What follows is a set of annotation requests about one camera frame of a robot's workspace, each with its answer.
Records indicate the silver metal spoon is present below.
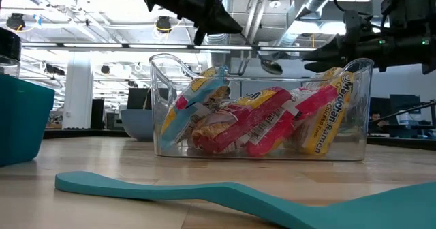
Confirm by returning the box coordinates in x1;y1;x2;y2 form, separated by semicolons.
240;31;284;76

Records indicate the red Maruchan ramen packet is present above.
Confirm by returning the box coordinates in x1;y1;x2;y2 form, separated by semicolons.
191;86;293;155
245;84;340;157

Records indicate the blue bowl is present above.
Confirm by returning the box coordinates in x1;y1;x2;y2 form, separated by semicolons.
120;108;155;142

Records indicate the black cabinet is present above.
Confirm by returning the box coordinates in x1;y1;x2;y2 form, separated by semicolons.
90;98;105;130

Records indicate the black-lid spice jar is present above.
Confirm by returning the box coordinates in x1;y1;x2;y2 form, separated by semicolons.
0;27;22;79

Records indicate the black ceiling-mounted device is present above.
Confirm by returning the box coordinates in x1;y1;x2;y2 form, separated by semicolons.
155;15;174;35
5;13;27;31

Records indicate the teal rectangular tray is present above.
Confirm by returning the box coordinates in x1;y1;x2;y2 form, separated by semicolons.
0;74;56;168

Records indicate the person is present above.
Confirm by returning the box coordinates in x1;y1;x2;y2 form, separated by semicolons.
369;111;390;127

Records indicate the teal lid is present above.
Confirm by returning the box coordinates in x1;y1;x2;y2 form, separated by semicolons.
54;170;436;229

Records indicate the yellow chicken ramen packet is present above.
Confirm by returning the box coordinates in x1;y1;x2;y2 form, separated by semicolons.
292;67;355;156

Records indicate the blue ramen packet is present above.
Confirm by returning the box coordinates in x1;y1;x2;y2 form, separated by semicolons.
159;65;232;151

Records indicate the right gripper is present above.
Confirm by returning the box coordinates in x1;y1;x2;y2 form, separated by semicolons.
302;3;436;76

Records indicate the dark background monitor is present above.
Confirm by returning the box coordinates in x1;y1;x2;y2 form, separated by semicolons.
390;94;422;115
369;97;391;114
127;87;170;110

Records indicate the clear plastic bin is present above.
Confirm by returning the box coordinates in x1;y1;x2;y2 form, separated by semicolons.
149;53;375;162

